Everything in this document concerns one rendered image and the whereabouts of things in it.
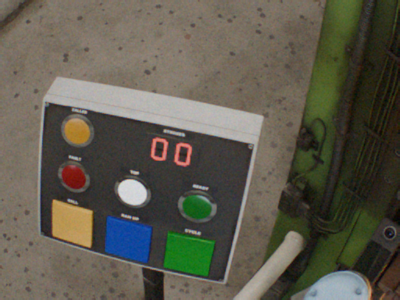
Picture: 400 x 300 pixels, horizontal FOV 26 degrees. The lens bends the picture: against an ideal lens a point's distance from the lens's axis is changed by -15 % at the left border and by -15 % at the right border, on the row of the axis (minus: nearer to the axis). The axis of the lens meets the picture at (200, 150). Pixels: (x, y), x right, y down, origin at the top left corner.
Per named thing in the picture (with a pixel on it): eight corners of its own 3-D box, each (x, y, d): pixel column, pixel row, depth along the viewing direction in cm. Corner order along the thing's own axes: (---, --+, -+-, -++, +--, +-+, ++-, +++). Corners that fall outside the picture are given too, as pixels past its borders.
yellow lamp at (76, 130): (82, 152, 147) (80, 138, 143) (62, 136, 148) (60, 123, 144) (94, 138, 148) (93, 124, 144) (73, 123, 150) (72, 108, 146)
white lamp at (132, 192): (138, 213, 151) (137, 201, 147) (115, 196, 152) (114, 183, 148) (150, 199, 152) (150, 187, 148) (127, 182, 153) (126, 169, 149)
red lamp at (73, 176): (79, 198, 151) (76, 185, 148) (59, 181, 153) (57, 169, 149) (91, 184, 153) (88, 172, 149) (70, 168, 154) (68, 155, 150)
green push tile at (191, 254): (207, 277, 155) (214, 243, 152) (162, 267, 156) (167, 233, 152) (209, 271, 157) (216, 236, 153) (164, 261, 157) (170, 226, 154)
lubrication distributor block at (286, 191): (297, 231, 187) (307, 201, 175) (273, 215, 189) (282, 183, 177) (307, 218, 189) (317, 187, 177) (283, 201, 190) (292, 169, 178)
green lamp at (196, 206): (202, 228, 150) (204, 216, 146) (178, 211, 151) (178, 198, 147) (215, 214, 151) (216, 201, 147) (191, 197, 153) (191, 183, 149)
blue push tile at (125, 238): (148, 264, 156) (151, 229, 152) (104, 252, 157) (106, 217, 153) (150, 258, 158) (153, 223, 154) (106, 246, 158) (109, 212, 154)
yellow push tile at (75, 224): (90, 248, 157) (92, 213, 153) (52, 236, 157) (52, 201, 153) (92, 242, 158) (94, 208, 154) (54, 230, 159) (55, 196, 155)
